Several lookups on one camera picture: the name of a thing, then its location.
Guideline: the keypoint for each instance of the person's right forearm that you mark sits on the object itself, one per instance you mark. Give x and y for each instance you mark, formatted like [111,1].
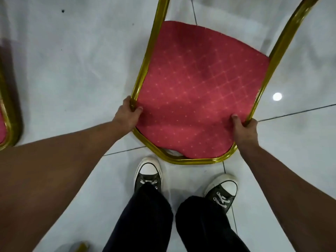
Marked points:
[288,196]

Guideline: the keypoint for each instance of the person's left hand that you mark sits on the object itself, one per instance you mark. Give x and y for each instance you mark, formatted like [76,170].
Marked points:
[127,118]

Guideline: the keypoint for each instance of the black white canvas sneaker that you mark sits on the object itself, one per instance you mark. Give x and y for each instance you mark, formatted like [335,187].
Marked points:
[223,191]
[148,170]

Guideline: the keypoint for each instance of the person's right hand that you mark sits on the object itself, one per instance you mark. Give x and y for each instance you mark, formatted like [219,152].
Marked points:
[245,133]

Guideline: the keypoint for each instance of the black trousers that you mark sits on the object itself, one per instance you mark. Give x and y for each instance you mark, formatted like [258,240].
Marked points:
[147,223]

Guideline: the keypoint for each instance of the person's left forearm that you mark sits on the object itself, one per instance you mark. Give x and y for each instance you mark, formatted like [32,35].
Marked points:
[52,181]

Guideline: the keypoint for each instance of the red chair gold frame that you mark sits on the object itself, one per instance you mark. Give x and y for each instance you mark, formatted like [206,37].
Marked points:
[11,123]
[197,89]

